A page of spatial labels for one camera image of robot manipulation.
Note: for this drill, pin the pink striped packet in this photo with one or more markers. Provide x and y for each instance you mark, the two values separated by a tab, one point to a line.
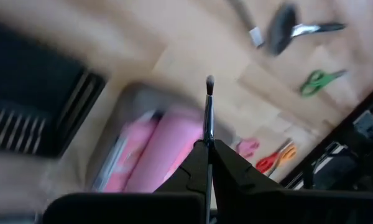
127	155

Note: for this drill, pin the black slotted plastic basket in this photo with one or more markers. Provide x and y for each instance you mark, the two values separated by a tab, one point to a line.
28	93

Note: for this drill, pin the smoky clear plastic bin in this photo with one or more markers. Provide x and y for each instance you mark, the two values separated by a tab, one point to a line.
127	99

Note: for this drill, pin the wide black bristle paintbrush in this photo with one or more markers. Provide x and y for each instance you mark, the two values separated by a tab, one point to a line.
281	28

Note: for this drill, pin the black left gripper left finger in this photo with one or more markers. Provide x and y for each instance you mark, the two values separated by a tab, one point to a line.
192	177

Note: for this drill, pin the black aluminium rig frame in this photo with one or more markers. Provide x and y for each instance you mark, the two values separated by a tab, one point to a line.
345	140

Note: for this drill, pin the plain pink paint bottle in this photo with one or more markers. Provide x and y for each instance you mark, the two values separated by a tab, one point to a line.
168	149

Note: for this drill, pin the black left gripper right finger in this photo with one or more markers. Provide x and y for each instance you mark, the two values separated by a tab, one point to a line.
236	193

